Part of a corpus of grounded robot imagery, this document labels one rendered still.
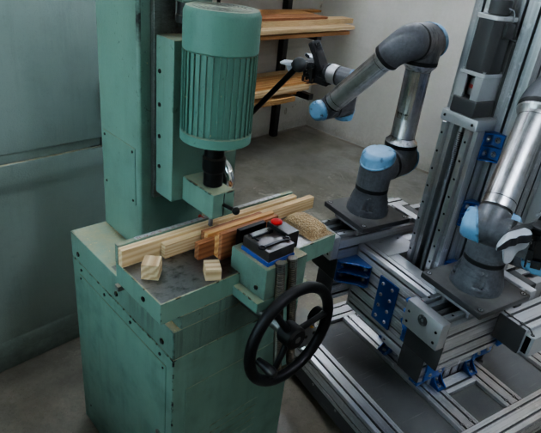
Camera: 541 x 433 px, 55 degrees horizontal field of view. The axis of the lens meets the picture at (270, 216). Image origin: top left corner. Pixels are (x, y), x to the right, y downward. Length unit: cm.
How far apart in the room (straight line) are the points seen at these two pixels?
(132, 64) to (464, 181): 102
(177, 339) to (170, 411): 24
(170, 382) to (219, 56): 81
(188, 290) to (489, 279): 84
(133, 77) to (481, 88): 95
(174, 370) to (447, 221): 96
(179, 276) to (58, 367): 120
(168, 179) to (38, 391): 121
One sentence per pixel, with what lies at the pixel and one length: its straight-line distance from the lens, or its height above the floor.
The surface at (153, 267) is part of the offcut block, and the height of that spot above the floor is 94.
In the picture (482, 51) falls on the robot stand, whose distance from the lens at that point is 163.
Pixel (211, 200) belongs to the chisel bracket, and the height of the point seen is 105.
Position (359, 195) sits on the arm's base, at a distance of 187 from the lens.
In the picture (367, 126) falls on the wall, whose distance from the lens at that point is 498.
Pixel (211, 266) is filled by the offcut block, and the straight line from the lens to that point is 129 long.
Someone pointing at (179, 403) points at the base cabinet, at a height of 55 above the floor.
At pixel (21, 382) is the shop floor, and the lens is 239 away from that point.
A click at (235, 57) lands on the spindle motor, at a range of 118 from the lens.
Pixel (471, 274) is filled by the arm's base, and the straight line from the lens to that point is 159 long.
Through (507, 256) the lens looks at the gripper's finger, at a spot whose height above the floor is 119.
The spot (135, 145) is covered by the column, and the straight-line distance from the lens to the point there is 144.
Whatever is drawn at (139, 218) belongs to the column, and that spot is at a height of 92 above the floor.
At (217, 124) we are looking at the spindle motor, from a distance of 122.
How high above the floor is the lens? 165
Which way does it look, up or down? 28 degrees down
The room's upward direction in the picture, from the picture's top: 7 degrees clockwise
